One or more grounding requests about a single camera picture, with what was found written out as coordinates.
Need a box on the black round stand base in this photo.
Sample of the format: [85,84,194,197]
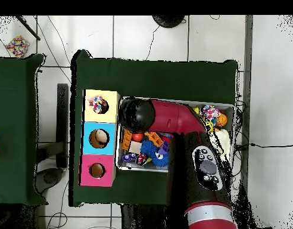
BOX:
[151,15,186,29]

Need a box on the long orange toy brick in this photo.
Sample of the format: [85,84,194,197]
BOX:
[144,131,164,147]

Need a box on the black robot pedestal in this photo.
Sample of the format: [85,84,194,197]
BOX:
[121,203,171,229]

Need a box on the wooden box with three holes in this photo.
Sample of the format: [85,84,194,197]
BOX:
[78,89,120,187]

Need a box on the black rod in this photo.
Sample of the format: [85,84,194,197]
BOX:
[15,15,41,41]

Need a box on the multicoloured speckled cloth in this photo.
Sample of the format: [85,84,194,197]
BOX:
[5,35,30,58]

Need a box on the black cable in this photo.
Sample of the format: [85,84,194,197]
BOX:
[234,142,293,148]
[145,24,161,61]

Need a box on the shallow wire mesh bin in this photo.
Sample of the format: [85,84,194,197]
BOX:
[115,95,236,172]

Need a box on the cream knitted cloth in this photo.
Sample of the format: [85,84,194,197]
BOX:
[213,128,230,160]

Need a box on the wooden block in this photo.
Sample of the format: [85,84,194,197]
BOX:
[129,140,143,154]

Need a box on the polka-dot cloth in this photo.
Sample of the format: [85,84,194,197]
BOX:
[201,104,221,121]
[87,95,110,115]

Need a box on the dark green table cloth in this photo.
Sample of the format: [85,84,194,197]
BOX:
[68,49,239,207]
[0,54,48,206]

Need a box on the black upright panel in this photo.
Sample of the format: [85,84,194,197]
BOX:
[56,83,69,169]

